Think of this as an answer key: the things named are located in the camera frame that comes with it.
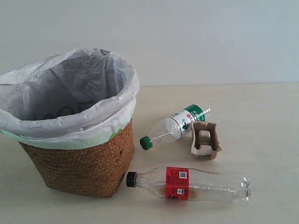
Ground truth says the brown cardboard pulp tray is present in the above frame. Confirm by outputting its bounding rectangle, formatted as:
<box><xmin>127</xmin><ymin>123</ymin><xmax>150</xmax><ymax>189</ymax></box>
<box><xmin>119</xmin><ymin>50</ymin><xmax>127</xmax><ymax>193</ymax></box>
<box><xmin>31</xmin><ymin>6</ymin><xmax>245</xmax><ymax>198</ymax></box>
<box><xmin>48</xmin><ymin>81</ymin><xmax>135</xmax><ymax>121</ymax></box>
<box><xmin>191</xmin><ymin>121</ymin><xmax>222</xmax><ymax>160</ymax></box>

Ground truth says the clear bottle red label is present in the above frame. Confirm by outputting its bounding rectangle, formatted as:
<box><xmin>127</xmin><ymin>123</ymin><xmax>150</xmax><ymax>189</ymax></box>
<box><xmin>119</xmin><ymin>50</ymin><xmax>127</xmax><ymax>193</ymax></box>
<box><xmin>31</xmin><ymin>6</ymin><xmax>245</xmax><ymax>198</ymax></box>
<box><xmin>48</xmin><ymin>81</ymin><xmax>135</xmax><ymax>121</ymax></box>
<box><xmin>126</xmin><ymin>167</ymin><xmax>252</xmax><ymax>204</ymax></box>

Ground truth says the clear bottle green label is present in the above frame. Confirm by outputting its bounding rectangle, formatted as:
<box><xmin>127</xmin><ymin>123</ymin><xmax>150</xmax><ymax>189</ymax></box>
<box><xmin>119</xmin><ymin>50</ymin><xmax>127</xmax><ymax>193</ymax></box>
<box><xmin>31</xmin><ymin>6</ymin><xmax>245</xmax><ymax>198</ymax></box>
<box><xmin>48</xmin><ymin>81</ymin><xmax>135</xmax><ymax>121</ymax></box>
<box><xmin>140</xmin><ymin>103</ymin><xmax>212</xmax><ymax>150</ymax></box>

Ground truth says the woven brown basket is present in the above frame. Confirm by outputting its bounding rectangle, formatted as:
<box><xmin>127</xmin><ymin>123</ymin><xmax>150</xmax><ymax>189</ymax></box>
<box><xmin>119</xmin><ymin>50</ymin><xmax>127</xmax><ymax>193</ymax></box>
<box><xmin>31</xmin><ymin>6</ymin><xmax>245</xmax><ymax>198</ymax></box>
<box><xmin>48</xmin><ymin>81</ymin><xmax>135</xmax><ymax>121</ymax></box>
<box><xmin>21</xmin><ymin>122</ymin><xmax>134</xmax><ymax>198</ymax></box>

